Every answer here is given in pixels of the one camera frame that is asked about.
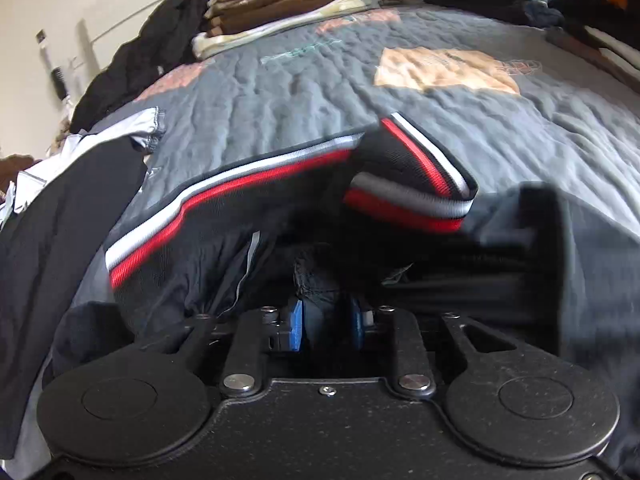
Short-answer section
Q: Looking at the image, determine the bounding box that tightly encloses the grey quilted blanket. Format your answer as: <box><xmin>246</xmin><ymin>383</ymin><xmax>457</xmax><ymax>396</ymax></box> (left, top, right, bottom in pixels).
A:
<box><xmin>15</xmin><ymin>7</ymin><xmax>640</xmax><ymax>311</ymax></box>

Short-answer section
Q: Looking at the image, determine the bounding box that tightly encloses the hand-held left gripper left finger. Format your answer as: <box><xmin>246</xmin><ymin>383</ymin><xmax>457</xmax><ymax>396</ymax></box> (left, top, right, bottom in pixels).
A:
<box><xmin>135</xmin><ymin>300</ymin><xmax>305</xmax><ymax>397</ymax></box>

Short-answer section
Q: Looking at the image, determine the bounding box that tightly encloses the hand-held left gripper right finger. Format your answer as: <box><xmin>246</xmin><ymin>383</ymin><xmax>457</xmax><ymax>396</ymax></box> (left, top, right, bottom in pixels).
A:
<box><xmin>349</xmin><ymin>296</ymin><xmax>521</xmax><ymax>397</ymax></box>

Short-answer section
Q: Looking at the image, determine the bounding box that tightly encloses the black unfolded garment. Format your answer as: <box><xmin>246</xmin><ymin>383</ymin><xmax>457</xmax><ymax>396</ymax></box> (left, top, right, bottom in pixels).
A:
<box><xmin>0</xmin><ymin>137</ymin><xmax>151</xmax><ymax>441</ymax></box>

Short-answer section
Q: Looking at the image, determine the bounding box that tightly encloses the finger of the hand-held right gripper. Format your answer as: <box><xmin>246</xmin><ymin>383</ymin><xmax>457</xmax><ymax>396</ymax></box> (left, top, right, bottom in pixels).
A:
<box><xmin>400</xmin><ymin>245</ymin><xmax>523</xmax><ymax>286</ymax></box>
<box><xmin>385</xmin><ymin>282</ymin><xmax>531</xmax><ymax>326</ymax></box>

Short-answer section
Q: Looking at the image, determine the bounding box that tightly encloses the grey white garment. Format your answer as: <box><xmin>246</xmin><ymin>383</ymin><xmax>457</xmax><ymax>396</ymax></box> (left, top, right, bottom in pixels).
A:
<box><xmin>10</xmin><ymin>105</ymin><xmax>168</xmax><ymax>211</ymax></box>

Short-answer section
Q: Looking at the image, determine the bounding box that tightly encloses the black jacket with striped trim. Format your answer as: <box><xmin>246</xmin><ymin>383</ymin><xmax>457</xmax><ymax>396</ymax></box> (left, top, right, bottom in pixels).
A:
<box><xmin>50</xmin><ymin>112</ymin><xmax>640</xmax><ymax>480</ymax></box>

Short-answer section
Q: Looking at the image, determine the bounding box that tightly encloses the black hairbrush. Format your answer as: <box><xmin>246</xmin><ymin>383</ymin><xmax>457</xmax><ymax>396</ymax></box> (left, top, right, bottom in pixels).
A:
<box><xmin>51</xmin><ymin>66</ymin><xmax>69</xmax><ymax>102</ymax></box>

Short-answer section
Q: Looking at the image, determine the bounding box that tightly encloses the pile of black clothes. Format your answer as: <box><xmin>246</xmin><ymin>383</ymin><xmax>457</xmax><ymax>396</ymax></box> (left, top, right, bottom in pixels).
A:
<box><xmin>70</xmin><ymin>0</ymin><xmax>266</xmax><ymax>133</ymax></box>

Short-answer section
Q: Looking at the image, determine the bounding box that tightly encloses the cream patterned folded cloth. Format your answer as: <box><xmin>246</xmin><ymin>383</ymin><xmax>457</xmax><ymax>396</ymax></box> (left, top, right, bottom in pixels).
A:
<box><xmin>192</xmin><ymin>0</ymin><xmax>401</xmax><ymax>58</ymax></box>

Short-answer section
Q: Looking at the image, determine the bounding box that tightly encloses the wooden nightstand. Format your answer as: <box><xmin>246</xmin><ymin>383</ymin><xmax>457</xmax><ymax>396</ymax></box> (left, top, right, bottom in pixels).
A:
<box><xmin>0</xmin><ymin>155</ymin><xmax>41</xmax><ymax>196</ymax></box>

